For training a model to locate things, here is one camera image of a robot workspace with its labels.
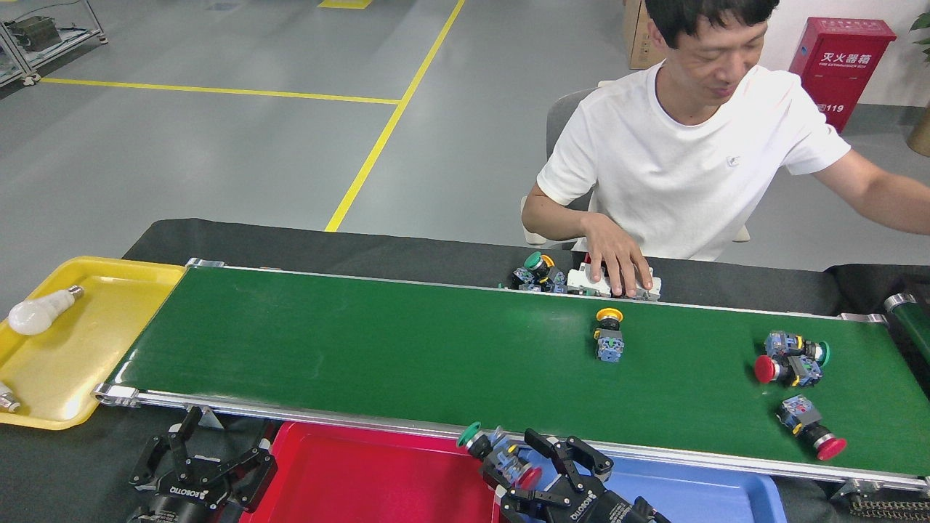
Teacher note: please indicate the yellow push button switch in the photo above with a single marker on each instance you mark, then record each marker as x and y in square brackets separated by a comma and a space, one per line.
[609, 341]

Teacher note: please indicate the grey office chair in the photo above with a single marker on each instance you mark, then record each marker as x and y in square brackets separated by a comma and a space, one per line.
[563, 116]

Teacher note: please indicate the red plastic bin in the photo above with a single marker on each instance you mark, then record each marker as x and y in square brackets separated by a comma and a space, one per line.
[363, 472]

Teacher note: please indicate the green push button switch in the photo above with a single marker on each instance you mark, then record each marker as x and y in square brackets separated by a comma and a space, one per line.
[532, 260]
[468, 434]
[792, 343]

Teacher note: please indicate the person's right hand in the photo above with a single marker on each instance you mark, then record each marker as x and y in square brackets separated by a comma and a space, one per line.
[614, 250]

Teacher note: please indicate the grey blue push button switch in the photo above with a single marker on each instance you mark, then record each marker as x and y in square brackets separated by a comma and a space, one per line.
[558, 280]

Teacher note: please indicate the person's right forearm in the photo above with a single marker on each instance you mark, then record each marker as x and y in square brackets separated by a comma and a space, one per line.
[556, 221]

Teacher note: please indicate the short green conveyor belt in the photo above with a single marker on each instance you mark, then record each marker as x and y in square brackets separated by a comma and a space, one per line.
[917, 327]

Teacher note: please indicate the red push button switch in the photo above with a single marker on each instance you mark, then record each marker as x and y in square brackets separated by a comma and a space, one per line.
[764, 369]
[529, 477]
[828, 444]

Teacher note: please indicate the red fire extinguisher box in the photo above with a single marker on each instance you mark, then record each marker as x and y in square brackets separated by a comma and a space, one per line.
[839, 73]

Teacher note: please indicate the potted plant gold pot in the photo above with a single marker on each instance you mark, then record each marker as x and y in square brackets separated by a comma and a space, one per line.
[921, 134]

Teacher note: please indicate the long green conveyor belt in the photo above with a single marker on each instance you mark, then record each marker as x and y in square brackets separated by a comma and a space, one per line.
[436, 341]

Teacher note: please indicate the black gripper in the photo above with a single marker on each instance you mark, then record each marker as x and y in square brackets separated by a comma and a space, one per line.
[596, 508]
[185, 497]

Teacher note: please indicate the yellow plastic tray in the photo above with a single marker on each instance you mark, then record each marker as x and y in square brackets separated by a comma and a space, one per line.
[80, 363]

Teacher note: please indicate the brown cardboard box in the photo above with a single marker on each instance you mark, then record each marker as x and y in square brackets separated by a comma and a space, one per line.
[639, 40]

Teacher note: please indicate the person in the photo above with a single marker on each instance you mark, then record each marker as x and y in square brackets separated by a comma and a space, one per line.
[683, 167]

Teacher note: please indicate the blue plastic bin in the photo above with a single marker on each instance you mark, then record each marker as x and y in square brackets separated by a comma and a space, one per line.
[690, 494]

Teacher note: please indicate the metal rack on wheels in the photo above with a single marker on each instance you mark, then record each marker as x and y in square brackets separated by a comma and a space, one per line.
[33, 33]

